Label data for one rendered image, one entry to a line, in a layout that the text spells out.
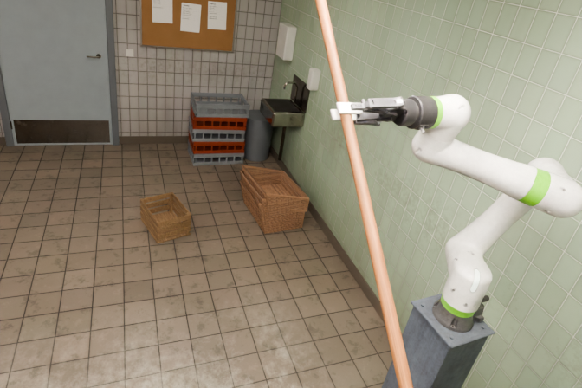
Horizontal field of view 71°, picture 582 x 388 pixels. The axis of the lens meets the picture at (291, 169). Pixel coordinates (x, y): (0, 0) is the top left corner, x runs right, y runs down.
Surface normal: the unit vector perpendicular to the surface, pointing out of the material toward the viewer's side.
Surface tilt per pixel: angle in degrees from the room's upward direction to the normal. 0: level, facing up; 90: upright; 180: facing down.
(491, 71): 90
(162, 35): 90
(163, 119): 90
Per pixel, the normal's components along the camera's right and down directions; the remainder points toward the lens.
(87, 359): 0.15, -0.88
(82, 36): 0.34, 0.48
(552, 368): -0.93, 0.04
